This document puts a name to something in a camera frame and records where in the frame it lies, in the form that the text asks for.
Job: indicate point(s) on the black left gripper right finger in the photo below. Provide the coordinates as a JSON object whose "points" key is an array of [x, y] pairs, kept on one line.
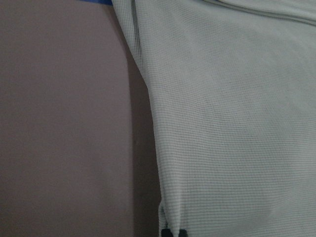
{"points": [[182, 233]]}

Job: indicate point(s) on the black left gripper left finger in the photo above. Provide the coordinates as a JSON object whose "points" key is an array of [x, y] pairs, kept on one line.
{"points": [[166, 233]]}

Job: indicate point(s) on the olive green long-sleeve shirt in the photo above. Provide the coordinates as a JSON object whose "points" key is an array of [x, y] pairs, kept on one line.
{"points": [[232, 88]]}

